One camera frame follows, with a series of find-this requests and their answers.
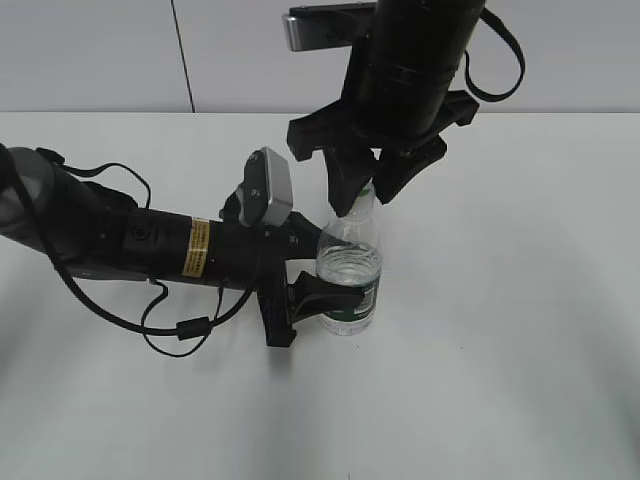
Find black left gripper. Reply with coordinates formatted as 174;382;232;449
207;193;364;348

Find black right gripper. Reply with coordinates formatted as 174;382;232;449
287;42;479;217

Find white green bottle cap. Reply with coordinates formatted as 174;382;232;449
358;182;374;197

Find clear cestbon water bottle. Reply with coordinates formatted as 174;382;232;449
316;190;383;336

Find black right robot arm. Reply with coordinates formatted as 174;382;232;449
283;1;485;217

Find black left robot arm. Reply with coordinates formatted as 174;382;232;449
1;147;363;347

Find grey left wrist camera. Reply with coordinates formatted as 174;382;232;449
237;147;293;227

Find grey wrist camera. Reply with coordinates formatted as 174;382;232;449
237;147;293;227
282;2;377;52

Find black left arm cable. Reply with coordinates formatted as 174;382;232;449
14;160;261;359

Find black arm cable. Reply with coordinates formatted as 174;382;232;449
462;6;526;103
14;160;261;359

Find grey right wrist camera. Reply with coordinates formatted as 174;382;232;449
282;2;377;52

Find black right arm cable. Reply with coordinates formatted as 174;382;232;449
462;6;526;103

